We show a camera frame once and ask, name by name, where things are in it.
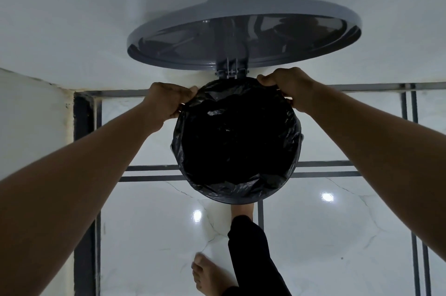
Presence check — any grey pedal trash bin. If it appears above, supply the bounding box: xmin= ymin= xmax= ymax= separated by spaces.
xmin=126 ymin=0 xmax=362 ymax=205

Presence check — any person's right forearm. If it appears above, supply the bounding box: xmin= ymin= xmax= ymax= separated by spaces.
xmin=305 ymin=81 xmax=446 ymax=262

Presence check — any person's right foot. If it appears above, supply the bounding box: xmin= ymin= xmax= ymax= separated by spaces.
xmin=230 ymin=201 xmax=255 ymax=225

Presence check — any person's right hand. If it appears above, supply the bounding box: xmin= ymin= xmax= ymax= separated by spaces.
xmin=256 ymin=67 xmax=320 ymax=114

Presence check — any person's foot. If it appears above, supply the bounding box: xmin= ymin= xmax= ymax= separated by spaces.
xmin=190 ymin=252 xmax=239 ymax=296
xmin=230 ymin=201 xmax=255 ymax=225

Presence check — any person's left foot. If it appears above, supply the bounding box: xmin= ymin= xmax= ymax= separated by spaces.
xmin=190 ymin=252 xmax=239 ymax=296

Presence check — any person's left hand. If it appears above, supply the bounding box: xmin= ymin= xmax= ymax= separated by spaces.
xmin=141 ymin=82 xmax=199 ymax=133

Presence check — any person's left forearm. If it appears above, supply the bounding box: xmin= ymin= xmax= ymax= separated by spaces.
xmin=0 ymin=104 xmax=161 ymax=296

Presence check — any black trash bag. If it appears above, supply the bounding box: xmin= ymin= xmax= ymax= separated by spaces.
xmin=170 ymin=77 xmax=302 ymax=204

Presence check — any person's right leg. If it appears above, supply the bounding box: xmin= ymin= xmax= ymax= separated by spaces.
xmin=217 ymin=215 xmax=292 ymax=296

